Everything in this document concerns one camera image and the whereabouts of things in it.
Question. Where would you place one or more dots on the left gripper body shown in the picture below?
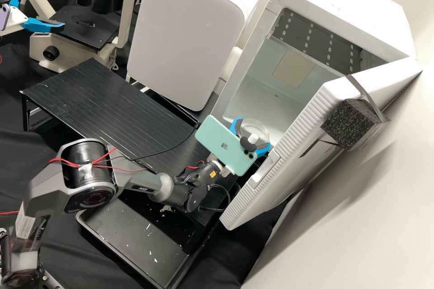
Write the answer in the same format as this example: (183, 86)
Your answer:
(17, 18)

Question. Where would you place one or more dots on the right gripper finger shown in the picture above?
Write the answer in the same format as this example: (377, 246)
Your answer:
(236, 126)
(263, 149)

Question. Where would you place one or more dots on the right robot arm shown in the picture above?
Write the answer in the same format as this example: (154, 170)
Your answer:
(84, 174)

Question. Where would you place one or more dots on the petri dish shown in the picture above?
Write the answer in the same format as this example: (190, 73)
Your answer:
(254, 128)

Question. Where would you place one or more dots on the incubator door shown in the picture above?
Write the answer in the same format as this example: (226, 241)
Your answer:
(305, 153)

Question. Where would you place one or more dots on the white incubator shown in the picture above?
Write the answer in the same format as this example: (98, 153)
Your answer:
(339, 4)

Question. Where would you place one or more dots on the cream microscope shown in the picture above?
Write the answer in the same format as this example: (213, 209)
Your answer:
(44, 41)

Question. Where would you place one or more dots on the black platform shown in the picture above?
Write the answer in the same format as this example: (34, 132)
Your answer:
(169, 167)
(101, 109)
(145, 88)

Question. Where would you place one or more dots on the white box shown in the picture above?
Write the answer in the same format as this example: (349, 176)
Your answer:
(183, 31)

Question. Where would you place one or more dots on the black tray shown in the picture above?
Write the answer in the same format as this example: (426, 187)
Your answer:
(135, 234)

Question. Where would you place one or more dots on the left wrist camera phone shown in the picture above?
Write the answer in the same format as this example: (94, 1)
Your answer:
(4, 14)

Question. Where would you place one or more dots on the wrist camera phone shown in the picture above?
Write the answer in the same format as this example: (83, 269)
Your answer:
(4, 14)
(220, 143)

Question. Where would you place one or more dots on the right wrist camera phone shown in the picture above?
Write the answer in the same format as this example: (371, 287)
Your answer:
(220, 143)

